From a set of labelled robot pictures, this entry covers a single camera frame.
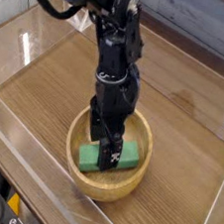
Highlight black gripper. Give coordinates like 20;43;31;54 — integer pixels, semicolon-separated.
89;64;141;171

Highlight green rectangular block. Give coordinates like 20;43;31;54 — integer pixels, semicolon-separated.
78;141;140;172

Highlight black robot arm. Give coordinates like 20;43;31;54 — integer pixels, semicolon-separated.
65;0;143;170

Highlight brown wooden bowl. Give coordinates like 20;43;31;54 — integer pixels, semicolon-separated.
65;107;154;202

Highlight clear acrylic tray walls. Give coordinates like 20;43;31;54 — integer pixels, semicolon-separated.
0;7;224;224

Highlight yellow black device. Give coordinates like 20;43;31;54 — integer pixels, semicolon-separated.
0;192;24;224

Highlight clear acrylic corner bracket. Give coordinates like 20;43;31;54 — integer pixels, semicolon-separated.
60;0;93;32

